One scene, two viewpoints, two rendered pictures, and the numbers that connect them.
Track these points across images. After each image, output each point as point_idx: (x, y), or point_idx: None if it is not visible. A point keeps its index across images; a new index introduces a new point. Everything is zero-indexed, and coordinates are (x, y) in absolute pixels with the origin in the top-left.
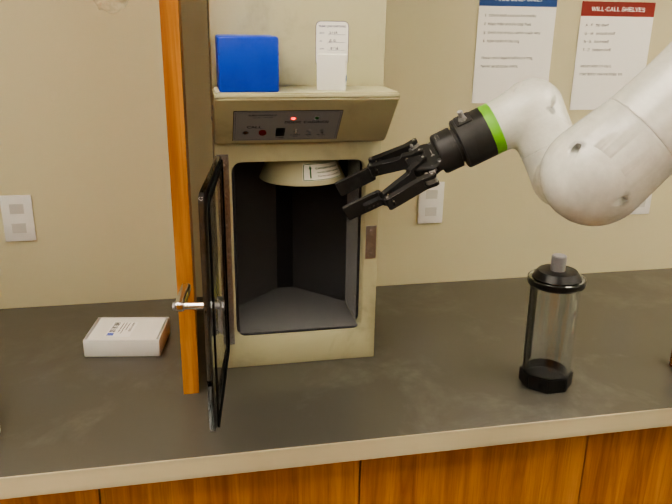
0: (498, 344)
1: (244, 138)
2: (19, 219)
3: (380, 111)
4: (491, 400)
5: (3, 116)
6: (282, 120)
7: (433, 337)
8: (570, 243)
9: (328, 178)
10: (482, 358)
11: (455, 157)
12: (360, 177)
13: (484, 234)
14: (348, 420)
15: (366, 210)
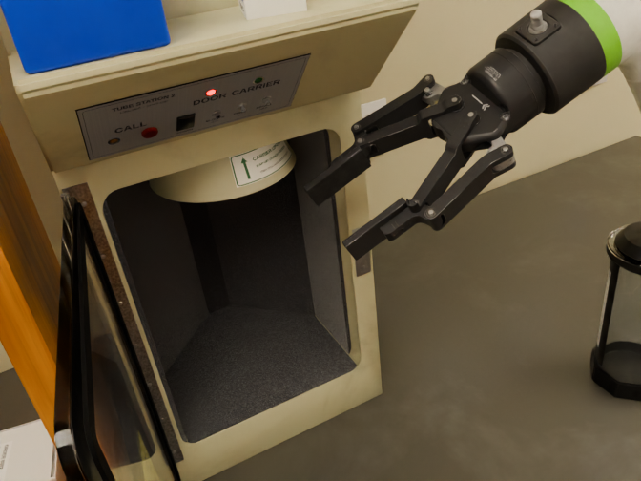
0: (527, 318)
1: (113, 150)
2: None
3: (378, 40)
4: (586, 440)
5: None
6: (188, 101)
7: (441, 328)
8: (528, 136)
9: (277, 169)
10: (524, 352)
11: (534, 105)
12: (348, 168)
13: (437, 152)
14: None
15: (389, 240)
